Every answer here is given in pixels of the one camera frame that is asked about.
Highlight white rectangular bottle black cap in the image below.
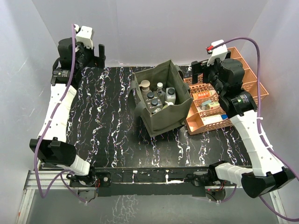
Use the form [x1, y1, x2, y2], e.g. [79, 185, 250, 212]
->
[165, 87, 176, 104]

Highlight yellow-green pump soap bottle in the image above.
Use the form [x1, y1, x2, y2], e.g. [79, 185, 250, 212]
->
[164, 101, 174, 108]

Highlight beige pump lotion bottle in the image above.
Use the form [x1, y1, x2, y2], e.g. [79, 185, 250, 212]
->
[139, 79, 151, 97]

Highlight clear square bottle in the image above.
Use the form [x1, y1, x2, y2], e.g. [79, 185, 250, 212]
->
[145, 91, 156, 104]
[149, 98, 163, 114]

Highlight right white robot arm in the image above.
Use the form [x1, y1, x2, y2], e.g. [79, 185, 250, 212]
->
[191, 58, 295, 198]

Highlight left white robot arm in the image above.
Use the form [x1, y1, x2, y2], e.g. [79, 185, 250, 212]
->
[29, 38, 106, 186]

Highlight olive green canvas bag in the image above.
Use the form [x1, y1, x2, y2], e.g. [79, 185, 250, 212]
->
[128, 60, 193, 137]

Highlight small boxes in tray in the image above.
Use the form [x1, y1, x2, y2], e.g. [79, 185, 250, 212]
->
[199, 100, 220, 111]

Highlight orange tall file organizer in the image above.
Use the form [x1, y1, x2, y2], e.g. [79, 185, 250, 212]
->
[228, 47, 258, 105]

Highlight orange low basket tray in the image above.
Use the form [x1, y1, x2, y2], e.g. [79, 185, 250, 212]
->
[184, 78, 232, 135]

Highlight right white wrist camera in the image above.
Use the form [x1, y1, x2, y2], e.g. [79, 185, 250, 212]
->
[206, 40, 228, 66]

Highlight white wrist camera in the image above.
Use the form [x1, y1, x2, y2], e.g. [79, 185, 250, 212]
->
[74, 24, 94, 49]
[206, 40, 228, 66]

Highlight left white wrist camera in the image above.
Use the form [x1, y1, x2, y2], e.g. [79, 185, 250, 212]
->
[74, 24, 94, 49]

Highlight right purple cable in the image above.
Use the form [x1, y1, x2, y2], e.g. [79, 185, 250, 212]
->
[210, 36, 299, 222]

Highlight purple cable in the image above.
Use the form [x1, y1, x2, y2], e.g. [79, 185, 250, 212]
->
[210, 36, 299, 222]
[33, 23, 81, 203]

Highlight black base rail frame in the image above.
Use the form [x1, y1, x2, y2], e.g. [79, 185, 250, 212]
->
[67, 168, 234, 201]

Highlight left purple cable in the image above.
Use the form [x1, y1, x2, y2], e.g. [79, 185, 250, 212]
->
[33, 23, 81, 203]

